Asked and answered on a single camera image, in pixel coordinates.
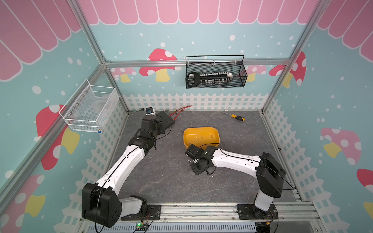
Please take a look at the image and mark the green circuit board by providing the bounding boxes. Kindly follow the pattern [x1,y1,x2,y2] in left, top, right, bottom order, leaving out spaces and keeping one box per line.
[135,223,150,232]

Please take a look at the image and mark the black wire mesh basket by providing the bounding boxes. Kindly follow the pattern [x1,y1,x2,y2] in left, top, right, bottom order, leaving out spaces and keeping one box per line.
[185,55,248,89]

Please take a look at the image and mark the yellow black screwdriver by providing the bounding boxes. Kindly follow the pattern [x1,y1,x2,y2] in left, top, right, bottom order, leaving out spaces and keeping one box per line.
[223,112,245,121]

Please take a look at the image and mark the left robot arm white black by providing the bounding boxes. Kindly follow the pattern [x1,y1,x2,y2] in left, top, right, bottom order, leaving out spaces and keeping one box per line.
[81,115,165,228]

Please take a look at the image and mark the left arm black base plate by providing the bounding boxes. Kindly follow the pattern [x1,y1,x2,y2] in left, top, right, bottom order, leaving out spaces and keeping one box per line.
[120,205,162,221]

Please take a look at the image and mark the red handled pliers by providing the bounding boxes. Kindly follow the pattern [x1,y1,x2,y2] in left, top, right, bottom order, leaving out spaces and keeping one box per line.
[169,105,191,120]

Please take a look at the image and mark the yellow plastic storage box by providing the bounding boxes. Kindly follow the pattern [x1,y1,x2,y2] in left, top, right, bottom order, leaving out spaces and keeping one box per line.
[183,127,220,149]

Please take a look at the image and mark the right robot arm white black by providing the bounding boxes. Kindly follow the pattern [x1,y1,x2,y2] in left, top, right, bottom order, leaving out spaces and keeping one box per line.
[185,144,286,213]

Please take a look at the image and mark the white wire mesh basket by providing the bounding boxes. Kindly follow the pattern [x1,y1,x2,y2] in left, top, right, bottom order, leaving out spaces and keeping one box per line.
[59,80,119,133]

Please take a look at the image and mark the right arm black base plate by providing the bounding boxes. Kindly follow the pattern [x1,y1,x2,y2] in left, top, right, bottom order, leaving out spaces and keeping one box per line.
[236,203,278,221]

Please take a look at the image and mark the aluminium front rail frame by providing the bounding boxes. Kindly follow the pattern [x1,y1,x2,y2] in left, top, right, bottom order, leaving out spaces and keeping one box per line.
[76,202,327,233]

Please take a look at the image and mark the black flat box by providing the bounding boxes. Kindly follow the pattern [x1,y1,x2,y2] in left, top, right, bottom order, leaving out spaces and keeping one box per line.
[156,111,175,130]

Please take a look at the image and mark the black socket bit holder set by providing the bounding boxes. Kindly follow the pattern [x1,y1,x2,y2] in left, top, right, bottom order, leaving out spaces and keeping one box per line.
[186,72,233,88]

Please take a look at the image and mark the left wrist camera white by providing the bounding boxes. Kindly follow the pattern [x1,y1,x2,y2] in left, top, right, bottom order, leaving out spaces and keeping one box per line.
[146,107,155,115]

